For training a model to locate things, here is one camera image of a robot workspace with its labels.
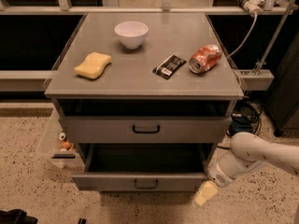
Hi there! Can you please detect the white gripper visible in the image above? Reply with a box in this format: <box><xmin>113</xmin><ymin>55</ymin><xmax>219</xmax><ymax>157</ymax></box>
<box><xmin>193</xmin><ymin>151</ymin><xmax>266</xmax><ymax>206</ymax></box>

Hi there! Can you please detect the grey drawer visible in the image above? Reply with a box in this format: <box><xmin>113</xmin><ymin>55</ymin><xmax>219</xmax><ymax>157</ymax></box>
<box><xmin>72</xmin><ymin>143</ymin><xmax>214</xmax><ymax>192</ymax></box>
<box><xmin>59</xmin><ymin>116</ymin><xmax>232</xmax><ymax>144</ymax></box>

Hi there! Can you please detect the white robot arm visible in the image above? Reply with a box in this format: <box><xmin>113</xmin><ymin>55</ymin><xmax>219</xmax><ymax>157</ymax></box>
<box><xmin>193</xmin><ymin>132</ymin><xmax>299</xmax><ymax>206</ymax></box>

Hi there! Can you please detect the grey drawer cabinet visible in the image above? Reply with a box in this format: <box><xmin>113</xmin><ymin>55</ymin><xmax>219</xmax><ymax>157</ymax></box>
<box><xmin>43</xmin><ymin>12</ymin><xmax>245</xmax><ymax>193</ymax></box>

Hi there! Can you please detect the grey top drawer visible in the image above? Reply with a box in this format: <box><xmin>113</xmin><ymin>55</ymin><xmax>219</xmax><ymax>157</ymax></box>
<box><xmin>59</xmin><ymin>116</ymin><xmax>232</xmax><ymax>144</ymax></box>

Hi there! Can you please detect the dark cabinet at right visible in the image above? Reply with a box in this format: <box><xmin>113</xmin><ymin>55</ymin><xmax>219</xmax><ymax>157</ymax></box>
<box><xmin>266</xmin><ymin>32</ymin><xmax>299</xmax><ymax>136</ymax></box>

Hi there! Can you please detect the black snack packet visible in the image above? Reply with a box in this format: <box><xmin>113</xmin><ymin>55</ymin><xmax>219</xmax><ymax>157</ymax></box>
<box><xmin>152</xmin><ymin>54</ymin><xmax>186</xmax><ymax>80</ymax></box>

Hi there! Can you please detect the crushed orange soda can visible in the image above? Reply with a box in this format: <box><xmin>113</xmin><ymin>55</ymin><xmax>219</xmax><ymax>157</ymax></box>
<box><xmin>189</xmin><ymin>44</ymin><xmax>222</xmax><ymax>74</ymax></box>

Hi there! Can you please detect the clear plastic storage bin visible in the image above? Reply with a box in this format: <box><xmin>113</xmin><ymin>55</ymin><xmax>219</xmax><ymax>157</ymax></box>
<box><xmin>36</xmin><ymin>110</ymin><xmax>84</xmax><ymax>168</ymax></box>

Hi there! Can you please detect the yellow sponge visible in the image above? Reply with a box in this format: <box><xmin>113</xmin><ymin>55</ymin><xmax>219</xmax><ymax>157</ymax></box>
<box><xmin>74</xmin><ymin>52</ymin><xmax>112</xmax><ymax>79</ymax></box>

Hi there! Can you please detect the metal diagonal rod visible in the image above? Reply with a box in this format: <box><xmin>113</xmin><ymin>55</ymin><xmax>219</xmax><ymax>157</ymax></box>
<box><xmin>250</xmin><ymin>0</ymin><xmax>296</xmax><ymax>76</ymax></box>

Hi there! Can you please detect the white bowl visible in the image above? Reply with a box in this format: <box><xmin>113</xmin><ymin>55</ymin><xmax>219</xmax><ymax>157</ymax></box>
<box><xmin>114</xmin><ymin>21</ymin><xmax>149</xmax><ymax>49</ymax></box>

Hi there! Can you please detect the white power strip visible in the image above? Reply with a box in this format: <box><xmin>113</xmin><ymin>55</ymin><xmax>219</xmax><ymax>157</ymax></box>
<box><xmin>236</xmin><ymin>0</ymin><xmax>263</xmax><ymax>16</ymax></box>

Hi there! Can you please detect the black object on floor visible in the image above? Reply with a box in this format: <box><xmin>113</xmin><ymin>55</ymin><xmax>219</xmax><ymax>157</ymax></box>
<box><xmin>0</xmin><ymin>209</ymin><xmax>38</xmax><ymax>224</ymax></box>

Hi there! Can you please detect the black cable bundle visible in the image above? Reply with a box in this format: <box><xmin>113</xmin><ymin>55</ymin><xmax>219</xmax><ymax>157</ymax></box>
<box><xmin>216</xmin><ymin>98</ymin><xmax>263</xmax><ymax>150</ymax></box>

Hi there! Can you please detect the white power cable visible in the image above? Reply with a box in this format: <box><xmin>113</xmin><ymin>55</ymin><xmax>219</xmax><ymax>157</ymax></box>
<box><xmin>226</xmin><ymin>10</ymin><xmax>259</xmax><ymax>60</ymax></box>

